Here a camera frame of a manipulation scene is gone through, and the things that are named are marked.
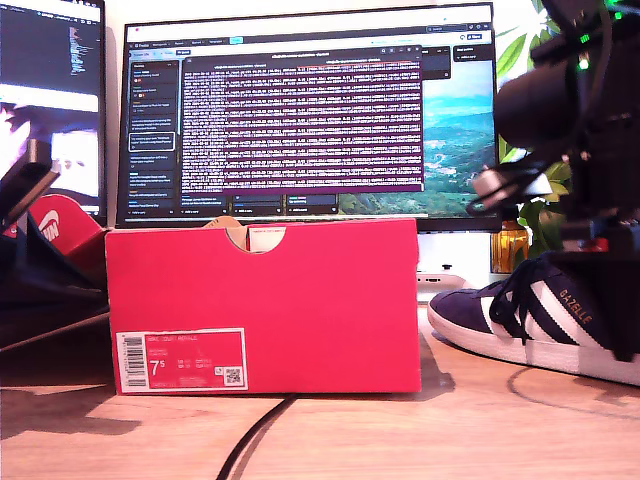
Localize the red Nike shoebox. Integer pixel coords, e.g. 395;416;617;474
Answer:
0;193;423;397

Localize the white game controller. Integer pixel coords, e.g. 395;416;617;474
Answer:
417;262;469;294

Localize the white plant pot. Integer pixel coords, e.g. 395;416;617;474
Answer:
488;271;519;291

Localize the blue suede Gazelle shoe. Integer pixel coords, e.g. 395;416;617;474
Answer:
427;249;640;387

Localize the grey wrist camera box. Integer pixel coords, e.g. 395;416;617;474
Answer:
27;139;55;165
471;166;552;202

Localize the green leafy houseplant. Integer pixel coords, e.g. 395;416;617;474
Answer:
494;0;576;274

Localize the black monitor with code window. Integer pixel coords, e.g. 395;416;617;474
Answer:
0;0;109;226

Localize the white box with red stripe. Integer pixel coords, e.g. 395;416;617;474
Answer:
248;225;287;255

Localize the wide black computer monitor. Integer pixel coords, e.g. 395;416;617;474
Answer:
115;2;503;234

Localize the amber glass pump bottle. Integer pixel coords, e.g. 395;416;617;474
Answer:
489;204;531;275

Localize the black table cable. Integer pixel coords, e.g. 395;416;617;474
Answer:
215;393;296;480

